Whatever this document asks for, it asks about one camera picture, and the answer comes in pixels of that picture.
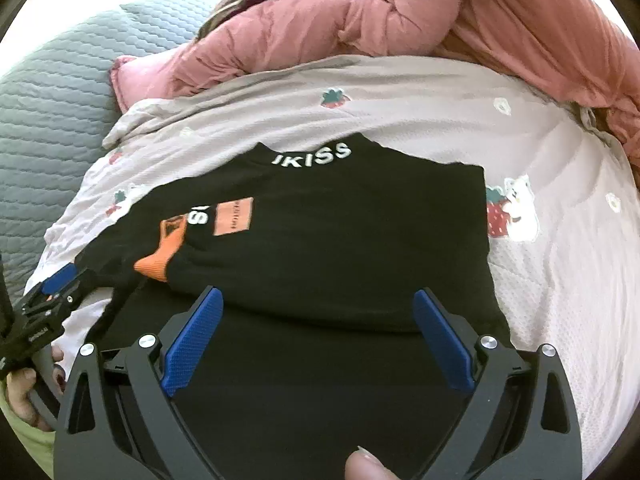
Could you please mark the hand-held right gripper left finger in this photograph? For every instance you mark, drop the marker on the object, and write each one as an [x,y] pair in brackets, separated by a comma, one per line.
[192,340]

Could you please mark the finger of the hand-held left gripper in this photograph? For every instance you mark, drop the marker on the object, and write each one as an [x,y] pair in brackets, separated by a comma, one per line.
[80,287]
[57,279]

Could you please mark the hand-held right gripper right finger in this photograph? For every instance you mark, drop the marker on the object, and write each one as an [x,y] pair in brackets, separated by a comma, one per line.
[442,340]

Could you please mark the black shirt with orange patches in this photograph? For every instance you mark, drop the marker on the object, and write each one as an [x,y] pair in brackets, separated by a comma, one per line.
[325,240]

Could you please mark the person's left forearm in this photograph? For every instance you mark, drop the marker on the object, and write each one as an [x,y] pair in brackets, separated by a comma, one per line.
[30,447]

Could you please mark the person's left hand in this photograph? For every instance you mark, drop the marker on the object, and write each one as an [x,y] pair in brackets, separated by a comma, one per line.
[20,392]

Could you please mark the person's right hand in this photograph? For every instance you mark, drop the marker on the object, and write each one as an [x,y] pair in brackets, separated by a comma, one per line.
[367,467]

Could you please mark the white strawberry print blanket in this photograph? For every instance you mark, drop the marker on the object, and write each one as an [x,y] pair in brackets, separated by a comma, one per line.
[550,285]

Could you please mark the pink quilted comforter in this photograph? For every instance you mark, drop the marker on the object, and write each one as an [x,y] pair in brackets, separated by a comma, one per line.
[450,10]

